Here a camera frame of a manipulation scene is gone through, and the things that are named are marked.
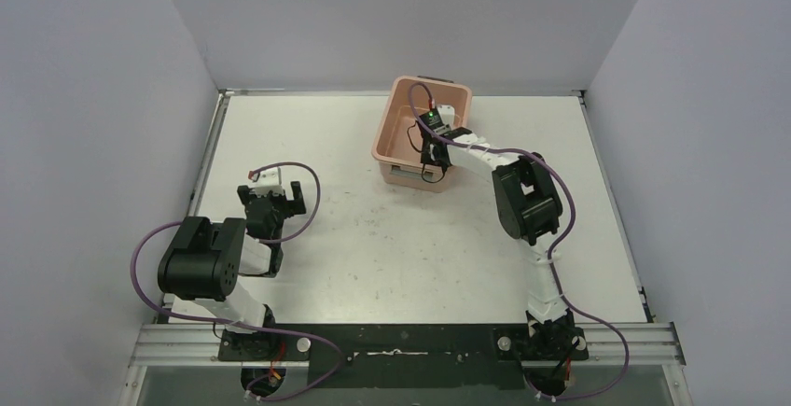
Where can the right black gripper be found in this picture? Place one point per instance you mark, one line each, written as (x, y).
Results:
(425, 159)

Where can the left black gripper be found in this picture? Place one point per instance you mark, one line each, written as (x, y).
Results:
(271, 202)

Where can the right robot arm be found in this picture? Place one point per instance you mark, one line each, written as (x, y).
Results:
(529, 210)

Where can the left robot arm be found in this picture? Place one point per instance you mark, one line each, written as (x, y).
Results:
(205, 260)

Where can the pink plastic bin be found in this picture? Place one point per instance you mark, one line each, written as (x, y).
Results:
(397, 142)

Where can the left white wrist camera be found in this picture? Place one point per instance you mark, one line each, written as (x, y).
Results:
(267, 182)

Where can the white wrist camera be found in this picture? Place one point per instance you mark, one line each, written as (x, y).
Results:
(448, 114)
(267, 182)

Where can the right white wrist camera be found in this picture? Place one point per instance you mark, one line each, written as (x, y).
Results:
(448, 114)

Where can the aluminium frame rail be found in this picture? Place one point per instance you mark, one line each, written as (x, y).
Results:
(196, 345)

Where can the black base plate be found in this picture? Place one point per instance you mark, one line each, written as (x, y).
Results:
(411, 355)

